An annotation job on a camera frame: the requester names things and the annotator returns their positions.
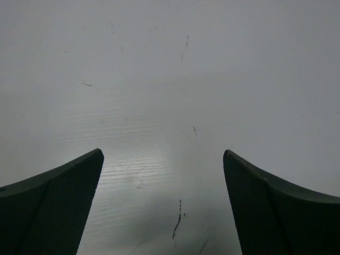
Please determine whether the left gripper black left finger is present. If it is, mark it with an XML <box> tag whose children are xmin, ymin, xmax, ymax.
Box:
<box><xmin>1</xmin><ymin>148</ymin><xmax>104</xmax><ymax>254</ymax></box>

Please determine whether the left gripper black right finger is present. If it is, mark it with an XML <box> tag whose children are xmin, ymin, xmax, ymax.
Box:
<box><xmin>223</xmin><ymin>150</ymin><xmax>339</xmax><ymax>254</ymax></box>

